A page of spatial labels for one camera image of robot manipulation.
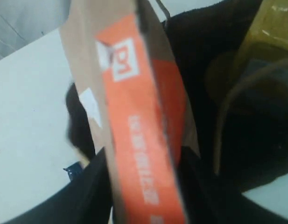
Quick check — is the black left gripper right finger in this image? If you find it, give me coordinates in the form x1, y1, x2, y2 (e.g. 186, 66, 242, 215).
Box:
177, 146, 288, 224

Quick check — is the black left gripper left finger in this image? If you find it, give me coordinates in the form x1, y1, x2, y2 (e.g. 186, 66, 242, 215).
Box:
9, 149, 112, 224

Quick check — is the brown paper bag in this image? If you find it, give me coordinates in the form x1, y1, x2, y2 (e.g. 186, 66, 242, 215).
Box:
166, 0, 288, 192

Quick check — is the clear jar yellow lid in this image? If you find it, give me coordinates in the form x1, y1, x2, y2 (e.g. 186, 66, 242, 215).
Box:
204, 50, 237, 104

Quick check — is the brown kraft pouch orange label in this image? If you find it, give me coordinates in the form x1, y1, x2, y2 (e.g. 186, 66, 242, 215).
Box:
60, 0, 199, 224

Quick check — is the orange juice bottle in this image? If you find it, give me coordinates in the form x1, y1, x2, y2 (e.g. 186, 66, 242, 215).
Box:
233, 0, 288, 69

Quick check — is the long pasta package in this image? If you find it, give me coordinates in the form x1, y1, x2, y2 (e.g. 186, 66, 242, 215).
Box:
63, 162, 84, 181

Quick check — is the white backdrop curtain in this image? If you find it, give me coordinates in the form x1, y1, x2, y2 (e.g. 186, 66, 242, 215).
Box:
0, 0, 71, 60

